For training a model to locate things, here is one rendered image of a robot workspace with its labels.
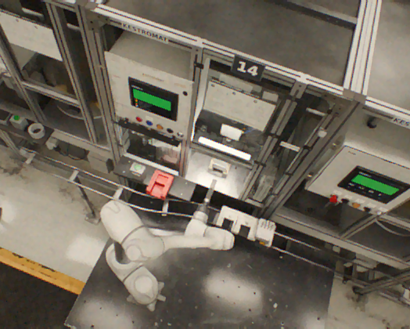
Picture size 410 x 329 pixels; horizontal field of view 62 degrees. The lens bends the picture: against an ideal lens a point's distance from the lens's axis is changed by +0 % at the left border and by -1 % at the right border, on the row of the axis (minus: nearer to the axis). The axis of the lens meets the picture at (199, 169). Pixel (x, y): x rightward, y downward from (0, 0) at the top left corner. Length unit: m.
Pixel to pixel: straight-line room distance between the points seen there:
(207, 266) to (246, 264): 0.26
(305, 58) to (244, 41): 0.25
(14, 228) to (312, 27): 2.76
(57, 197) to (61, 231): 0.32
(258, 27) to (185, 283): 1.56
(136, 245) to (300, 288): 1.32
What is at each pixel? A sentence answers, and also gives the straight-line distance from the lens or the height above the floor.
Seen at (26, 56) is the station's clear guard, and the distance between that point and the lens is 2.10.
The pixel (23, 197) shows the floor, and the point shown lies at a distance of 3.45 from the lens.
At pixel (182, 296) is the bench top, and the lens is 2.31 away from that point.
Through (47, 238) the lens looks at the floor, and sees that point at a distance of 3.24.
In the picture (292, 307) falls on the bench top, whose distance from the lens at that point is 2.44.
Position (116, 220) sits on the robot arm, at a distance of 1.55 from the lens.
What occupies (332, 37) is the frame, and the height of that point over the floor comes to 2.01.
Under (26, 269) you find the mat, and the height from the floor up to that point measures 0.01.
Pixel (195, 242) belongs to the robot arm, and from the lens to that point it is 1.80.
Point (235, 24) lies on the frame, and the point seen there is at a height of 2.01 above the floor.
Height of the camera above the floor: 2.96
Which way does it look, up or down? 62 degrees down
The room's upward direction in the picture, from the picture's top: 12 degrees clockwise
